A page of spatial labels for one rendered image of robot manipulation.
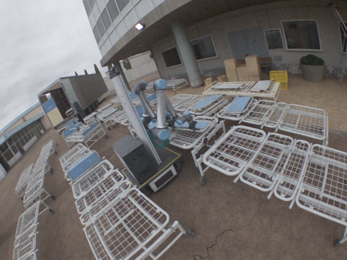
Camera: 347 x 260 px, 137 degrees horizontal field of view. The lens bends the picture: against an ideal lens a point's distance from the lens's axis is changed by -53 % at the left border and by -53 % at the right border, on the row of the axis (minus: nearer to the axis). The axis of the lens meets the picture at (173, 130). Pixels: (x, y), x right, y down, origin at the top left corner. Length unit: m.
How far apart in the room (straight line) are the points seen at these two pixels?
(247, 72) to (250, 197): 4.22
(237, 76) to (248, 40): 2.63
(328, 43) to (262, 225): 7.01
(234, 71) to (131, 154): 4.52
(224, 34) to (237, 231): 7.79
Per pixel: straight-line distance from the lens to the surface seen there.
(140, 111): 3.70
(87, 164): 2.92
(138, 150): 1.90
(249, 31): 7.53
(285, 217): 1.91
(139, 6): 7.34
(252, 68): 5.26
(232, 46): 7.88
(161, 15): 5.69
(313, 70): 6.09
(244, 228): 1.79
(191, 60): 6.76
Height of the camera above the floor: 1.69
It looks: 27 degrees down
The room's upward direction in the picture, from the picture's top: 21 degrees counter-clockwise
